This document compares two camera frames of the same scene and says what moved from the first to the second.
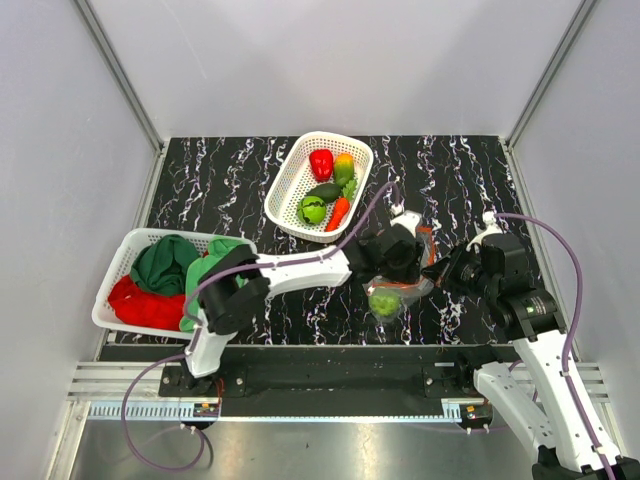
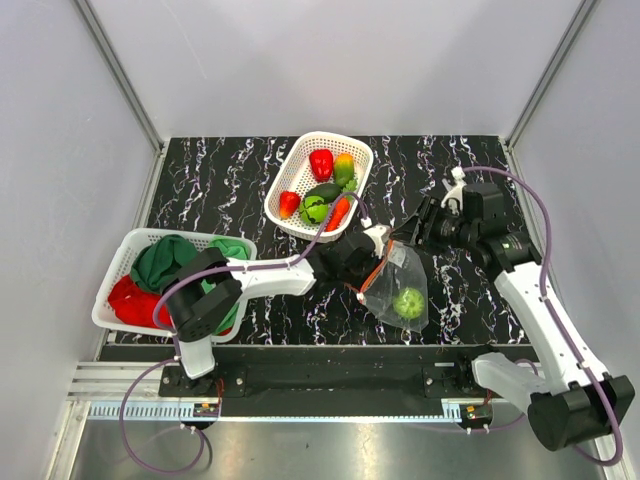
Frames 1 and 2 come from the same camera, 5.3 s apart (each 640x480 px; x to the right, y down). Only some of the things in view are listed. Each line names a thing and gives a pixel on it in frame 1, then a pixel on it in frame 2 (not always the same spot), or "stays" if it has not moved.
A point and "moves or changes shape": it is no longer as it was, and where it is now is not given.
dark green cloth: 160,266 stays
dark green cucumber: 326,191 stays
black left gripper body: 403,269 to 357,277
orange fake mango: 344,166 stays
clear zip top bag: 387,299 moves or changes shape
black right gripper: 446,267 to 412,232
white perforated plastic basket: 296,178 stays
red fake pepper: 321,162 stays
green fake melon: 311,209 stays
